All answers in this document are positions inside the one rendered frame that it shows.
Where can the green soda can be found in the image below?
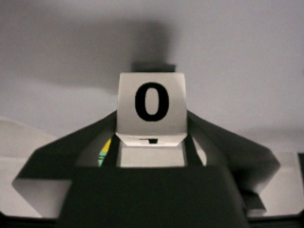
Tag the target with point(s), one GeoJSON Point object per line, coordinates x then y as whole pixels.
{"type": "Point", "coordinates": [102, 154]}

